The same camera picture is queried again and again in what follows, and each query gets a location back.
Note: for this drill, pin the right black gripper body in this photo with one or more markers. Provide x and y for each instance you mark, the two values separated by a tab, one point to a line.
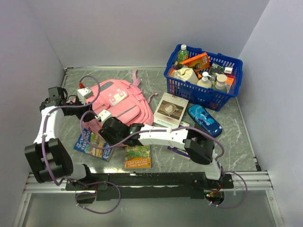
109	139

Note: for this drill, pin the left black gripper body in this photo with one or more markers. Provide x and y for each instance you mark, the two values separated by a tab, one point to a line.
75	110

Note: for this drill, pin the blue shark pencil case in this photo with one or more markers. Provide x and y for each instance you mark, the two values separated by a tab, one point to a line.
205	120

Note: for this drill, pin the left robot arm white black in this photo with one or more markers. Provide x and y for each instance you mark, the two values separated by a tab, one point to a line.
47	157

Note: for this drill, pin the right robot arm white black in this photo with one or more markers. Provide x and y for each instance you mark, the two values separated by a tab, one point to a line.
197	143

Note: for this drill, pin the beige crumpled bag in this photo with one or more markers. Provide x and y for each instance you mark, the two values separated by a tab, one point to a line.
185	74

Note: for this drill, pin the blue treehouse book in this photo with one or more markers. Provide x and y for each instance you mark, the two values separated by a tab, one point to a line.
82	146

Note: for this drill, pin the orange treehouse book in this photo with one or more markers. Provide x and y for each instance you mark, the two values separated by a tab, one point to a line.
138	157

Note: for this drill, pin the white coffee cover book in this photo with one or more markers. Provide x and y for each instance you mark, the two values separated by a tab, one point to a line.
170	110

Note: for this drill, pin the purple book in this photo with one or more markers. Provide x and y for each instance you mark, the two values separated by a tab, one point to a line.
178	151

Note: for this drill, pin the green drink bottle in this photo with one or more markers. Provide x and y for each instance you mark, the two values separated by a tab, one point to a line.
183	53

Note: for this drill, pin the blue plastic basket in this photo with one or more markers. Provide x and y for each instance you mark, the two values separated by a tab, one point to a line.
206	97

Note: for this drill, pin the orange box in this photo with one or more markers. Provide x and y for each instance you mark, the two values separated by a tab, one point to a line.
198	63

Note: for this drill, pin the grey pump bottle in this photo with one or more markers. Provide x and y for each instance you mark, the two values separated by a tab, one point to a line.
219	85

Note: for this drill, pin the dark green packet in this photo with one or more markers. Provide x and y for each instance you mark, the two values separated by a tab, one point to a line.
216	68

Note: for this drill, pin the small orange packet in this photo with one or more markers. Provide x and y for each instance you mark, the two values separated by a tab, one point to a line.
229	83

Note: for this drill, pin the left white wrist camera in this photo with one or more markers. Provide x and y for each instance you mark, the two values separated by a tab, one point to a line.
83	93

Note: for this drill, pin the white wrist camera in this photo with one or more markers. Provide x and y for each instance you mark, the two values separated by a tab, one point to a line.
103	116
83	93

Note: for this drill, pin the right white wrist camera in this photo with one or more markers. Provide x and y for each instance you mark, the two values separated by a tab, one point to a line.
103	116

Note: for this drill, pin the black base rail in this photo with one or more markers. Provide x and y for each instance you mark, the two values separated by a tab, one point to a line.
151	185

